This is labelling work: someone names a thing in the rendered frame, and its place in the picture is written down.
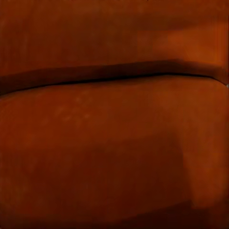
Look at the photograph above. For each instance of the pumpkin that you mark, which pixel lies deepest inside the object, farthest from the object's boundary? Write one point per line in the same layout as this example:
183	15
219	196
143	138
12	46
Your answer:
114	114

